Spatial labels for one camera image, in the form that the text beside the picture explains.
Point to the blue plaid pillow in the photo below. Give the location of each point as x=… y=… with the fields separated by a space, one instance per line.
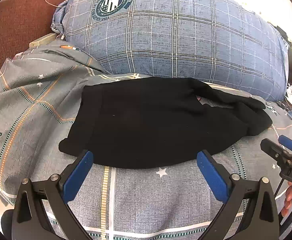
x=173 y=42

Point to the black pants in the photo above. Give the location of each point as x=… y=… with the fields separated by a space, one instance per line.
x=148 y=125

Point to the grey star print bedsheet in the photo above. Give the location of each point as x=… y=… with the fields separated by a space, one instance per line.
x=136 y=200

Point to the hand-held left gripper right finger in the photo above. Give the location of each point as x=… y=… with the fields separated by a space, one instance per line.
x=211 y=175

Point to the wooden bed frame piece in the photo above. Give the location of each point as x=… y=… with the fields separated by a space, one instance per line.
x=43 y=40

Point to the black object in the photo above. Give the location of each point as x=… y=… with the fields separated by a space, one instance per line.
x=284 y=38

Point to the red-brown headboard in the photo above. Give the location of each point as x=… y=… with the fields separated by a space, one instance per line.
x=18 y=22

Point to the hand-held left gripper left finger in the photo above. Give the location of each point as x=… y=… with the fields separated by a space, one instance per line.
x=78 y=175

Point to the person's right hand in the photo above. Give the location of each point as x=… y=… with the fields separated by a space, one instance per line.
x=289 y=195

